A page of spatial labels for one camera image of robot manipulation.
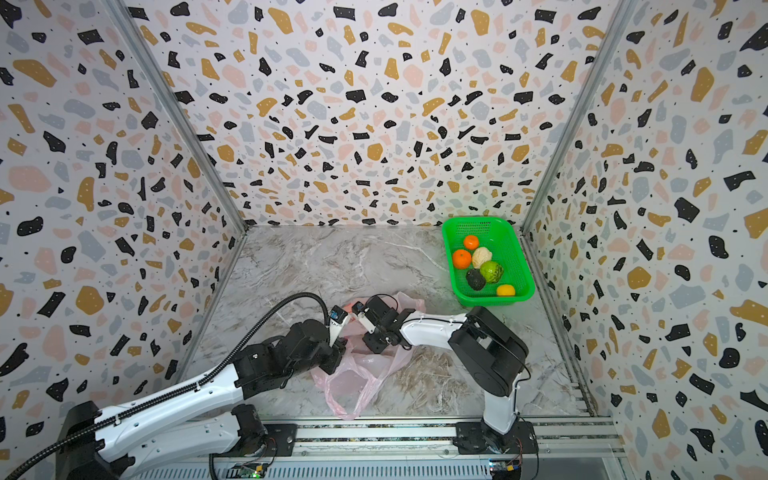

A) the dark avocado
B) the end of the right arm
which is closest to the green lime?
the dark avocado

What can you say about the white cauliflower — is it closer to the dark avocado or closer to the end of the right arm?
the dark avocado

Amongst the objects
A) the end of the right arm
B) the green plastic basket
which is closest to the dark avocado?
the green plastic basket

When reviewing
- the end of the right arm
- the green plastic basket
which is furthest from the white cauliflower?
the end of the right arm

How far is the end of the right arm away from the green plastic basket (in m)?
0.28

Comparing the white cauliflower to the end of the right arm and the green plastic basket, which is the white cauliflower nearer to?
the green plastic basket

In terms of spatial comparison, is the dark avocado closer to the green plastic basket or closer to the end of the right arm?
the green plastic basket

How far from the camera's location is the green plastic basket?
0.98m

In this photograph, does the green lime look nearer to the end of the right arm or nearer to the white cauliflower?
the white cauliflower

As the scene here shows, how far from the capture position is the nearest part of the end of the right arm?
0.68 meters
